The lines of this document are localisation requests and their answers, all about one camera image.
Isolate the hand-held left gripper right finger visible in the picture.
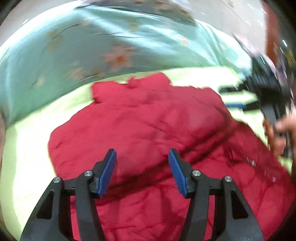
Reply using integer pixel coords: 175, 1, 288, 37
168, 149, 264, 241

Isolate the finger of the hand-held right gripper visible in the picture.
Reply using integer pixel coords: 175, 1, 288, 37
218, 84, 256, 96
225, 101, 259, 111

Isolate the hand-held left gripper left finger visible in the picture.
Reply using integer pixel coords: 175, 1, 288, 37
20, 149, 117, 241

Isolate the red quilted padded garment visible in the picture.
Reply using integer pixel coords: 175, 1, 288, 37
47, 72, 296, 241

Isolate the person's right hand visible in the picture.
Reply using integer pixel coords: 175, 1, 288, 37
263, 117, 296, 156

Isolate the pink checked pillow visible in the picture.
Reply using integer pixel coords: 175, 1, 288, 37
232, 32, 289, 80

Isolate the green bed blanket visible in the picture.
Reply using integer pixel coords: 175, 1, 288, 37
0, 66, 296, 241

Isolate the teal floral quilt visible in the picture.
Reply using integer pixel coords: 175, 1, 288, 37
0, 5, 252, 126

